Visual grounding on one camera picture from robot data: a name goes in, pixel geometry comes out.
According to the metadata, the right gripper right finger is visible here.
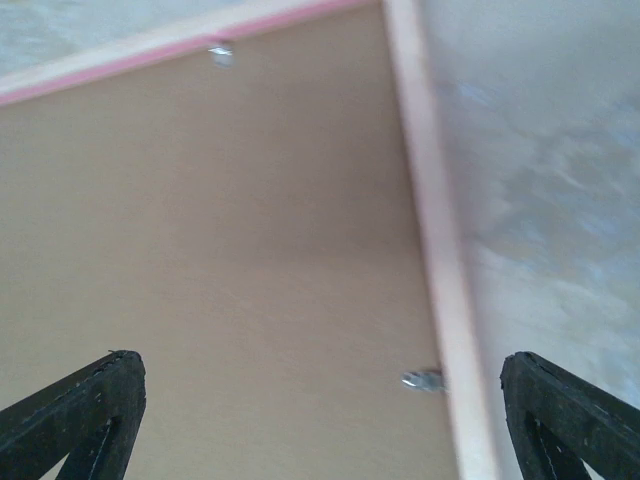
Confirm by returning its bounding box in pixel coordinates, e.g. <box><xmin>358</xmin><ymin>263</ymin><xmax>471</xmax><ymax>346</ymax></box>
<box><xmin>500</xmin><ymin>352</ymin><xmax>639</xmax><ymax>480</ymax></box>

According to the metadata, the metal frame retaining clip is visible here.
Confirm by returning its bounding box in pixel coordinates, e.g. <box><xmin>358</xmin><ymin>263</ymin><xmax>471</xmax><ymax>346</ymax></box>
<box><xmin>401</xmin><ymin>370</ymin><xmax>446</xmax><ymax>392</ymax></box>
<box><xmin>207</xmin><ymin>39</ymin><xmax>235</xmax><ymax>68</ymax></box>

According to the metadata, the pink wooden picture frame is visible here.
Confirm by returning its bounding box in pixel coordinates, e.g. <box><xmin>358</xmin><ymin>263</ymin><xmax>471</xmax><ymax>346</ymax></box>
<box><xmin>0</xmin><ymin>0</ymin><xmax>501</xmax><ymax>480</ymax></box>

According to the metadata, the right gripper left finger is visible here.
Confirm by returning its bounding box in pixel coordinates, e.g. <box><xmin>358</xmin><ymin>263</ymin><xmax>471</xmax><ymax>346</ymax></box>
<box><xmin>1</xmin><ymin>350</ymin><xmax>146</xmax><ymax>479</ymax></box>

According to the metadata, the brown frame backing board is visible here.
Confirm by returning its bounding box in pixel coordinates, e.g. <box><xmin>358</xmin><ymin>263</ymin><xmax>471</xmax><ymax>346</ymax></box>
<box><xmin>0</xmin><ymin>4</ymin><xmax>464</xmax><ymax>480</ymax></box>

